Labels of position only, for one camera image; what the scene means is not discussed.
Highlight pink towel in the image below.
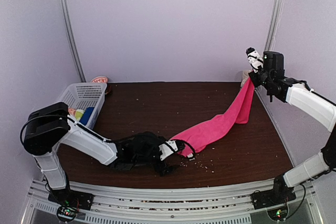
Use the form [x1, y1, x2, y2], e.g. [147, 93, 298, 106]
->
[172, 79, 254, 157]

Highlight orange bunny towel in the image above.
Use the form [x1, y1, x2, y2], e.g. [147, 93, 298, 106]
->
[68, 108, 76, 115]

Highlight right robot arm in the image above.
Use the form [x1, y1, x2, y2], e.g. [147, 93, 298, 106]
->
[246, 48, 335, 204]

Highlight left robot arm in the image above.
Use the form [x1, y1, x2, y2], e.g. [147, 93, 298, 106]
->
[19, 102, 185, 205]

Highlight beige printed mug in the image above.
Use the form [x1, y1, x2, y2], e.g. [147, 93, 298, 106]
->
[240, 70, 251, 88]

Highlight blue rolled towel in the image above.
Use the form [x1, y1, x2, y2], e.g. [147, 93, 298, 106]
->
[79, 107, 94, 125]

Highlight red white bowl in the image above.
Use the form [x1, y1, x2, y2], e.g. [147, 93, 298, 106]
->
[91, 76, 108, 83]

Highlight white plastic basket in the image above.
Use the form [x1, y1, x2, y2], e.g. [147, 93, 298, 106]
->
[57, 82, 107, 130]

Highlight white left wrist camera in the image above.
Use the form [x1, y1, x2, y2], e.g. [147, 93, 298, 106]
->
[159, 140, 185, 161]

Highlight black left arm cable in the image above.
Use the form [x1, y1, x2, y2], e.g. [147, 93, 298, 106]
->
[178, 141, 197, 159]

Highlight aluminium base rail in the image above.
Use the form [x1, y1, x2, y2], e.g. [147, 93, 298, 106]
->
[20, 178, 323, 224]

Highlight right aluminium post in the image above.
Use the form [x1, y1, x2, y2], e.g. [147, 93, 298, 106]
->
[264, 0, 284, 51]

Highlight aluminium post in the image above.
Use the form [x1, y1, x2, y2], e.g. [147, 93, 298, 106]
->
[60, 0, 86, 82]
[264, 0, 284, 51]

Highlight left aluminium post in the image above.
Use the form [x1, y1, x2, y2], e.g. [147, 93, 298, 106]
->
[60, 0, 86, 82]

